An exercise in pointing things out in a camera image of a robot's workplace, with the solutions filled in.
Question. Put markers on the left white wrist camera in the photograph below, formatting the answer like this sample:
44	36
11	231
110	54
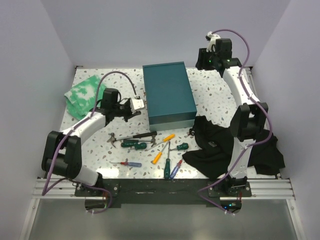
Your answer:
136	104

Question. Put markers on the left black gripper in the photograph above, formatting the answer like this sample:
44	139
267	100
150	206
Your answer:
137	113

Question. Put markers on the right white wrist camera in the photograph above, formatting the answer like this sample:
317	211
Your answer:
211	38

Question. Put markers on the green white cloth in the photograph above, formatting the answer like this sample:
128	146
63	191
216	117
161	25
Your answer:
80	99

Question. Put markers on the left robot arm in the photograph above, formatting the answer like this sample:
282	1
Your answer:
63	150

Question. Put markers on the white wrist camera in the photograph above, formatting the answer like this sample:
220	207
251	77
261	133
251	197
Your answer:
136	104
211	38

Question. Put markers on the small claw hammer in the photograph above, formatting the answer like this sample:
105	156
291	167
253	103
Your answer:
152	141

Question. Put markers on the blue red screwdriver front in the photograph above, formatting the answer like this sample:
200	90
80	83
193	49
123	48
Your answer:
175	169

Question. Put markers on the black cloth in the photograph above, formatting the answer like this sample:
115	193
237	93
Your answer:
216	147

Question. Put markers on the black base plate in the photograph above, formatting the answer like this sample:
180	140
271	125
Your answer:
168	192

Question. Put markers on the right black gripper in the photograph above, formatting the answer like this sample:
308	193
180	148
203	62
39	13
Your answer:
201	64

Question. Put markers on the green stubby screwdriver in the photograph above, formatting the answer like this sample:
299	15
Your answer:
140	146
181	147

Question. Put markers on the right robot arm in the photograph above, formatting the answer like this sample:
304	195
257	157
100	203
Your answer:
249	118

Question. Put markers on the green long screwdriver front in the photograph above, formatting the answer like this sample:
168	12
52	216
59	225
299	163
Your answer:
167	168

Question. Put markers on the teal drawer box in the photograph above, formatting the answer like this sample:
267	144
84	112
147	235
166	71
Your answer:
169	98

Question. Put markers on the large black-handled hammer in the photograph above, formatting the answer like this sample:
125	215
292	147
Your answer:
113	139

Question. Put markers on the yellow screwdriver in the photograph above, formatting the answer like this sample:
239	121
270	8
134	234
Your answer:
166	139
158	156

